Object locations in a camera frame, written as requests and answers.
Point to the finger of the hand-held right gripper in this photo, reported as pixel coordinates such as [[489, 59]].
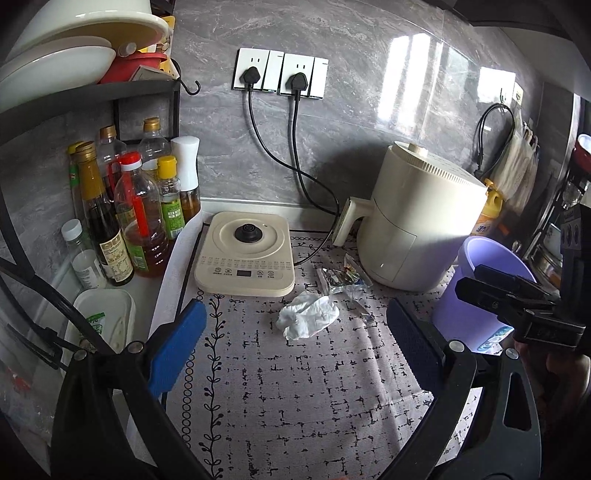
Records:
[[505, 279], [489, 300]]

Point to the yellow plastic item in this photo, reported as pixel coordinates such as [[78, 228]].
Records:
[[168, 46]]

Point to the printed grey mat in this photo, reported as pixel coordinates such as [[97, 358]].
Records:
[[300, 392]]

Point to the yellow cap green label bottle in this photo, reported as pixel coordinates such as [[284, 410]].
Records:
[[171, 212]]

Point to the white cap oil sprayer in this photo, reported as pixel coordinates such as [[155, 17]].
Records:
[[186, 161]]

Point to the red plastic bowl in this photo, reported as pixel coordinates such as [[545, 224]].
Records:
[[124, 69]]

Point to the yellow detergent bottle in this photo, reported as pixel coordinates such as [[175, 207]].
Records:
[[489, 212]]

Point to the clear bottle gold cap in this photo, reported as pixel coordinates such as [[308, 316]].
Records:
[[110, 152], [154, 145]]

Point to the black hook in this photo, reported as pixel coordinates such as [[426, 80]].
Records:
[[191, 90]]

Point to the white plates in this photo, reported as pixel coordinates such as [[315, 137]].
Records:
[[92, 23]]

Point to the steel pot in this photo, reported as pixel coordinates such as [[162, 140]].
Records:
[[549, 258]]

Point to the black plug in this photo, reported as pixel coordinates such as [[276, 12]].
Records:
[[251, 77], [295, 84]]

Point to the white wall socket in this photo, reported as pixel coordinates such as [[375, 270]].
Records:
[[300, 64], [251, 57]]

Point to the cream kettle base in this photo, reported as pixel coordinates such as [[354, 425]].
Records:
[[258, 258]]

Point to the cream air fryer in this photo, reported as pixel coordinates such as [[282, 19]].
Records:
[[415, 221]]

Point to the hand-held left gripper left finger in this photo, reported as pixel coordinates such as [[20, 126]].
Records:
[[180, 341]]

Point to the person's right hand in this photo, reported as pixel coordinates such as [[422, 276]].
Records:
[[568, 374]]

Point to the red cap oil bottle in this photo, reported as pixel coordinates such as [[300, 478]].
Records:
[[143, 240]]

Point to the black metal rack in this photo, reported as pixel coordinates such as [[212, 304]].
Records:
[[92, 90]]

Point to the crumpled clear plastic wrapper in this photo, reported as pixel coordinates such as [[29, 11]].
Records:
[[334, 279]]

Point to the dark soy sauce bottle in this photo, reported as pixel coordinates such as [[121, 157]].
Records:
[[111, 249]]

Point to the white tissue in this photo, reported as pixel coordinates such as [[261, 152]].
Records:
[[304, 316]]

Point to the slim yellow cap bottle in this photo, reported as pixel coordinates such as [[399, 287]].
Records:
[[74, 175]]

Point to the purple plastic bin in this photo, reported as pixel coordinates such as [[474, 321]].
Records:
[[489, 251]]

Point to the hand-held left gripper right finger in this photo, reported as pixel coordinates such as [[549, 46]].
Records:
[[415, 341]]

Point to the hanging cloth bags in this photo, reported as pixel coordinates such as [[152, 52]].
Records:
[[517, 161]]

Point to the white plastic tray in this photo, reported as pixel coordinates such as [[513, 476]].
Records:
[[115, 309]]

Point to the red and white bowl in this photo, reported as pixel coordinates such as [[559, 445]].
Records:
[[582, 150]]

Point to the clear jar white lid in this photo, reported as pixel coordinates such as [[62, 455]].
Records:
[[85, 272]]

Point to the white plate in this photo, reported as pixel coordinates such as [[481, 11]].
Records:
[[51, 69]]

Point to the green and white sachet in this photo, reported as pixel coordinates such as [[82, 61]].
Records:
[[97, 323]]

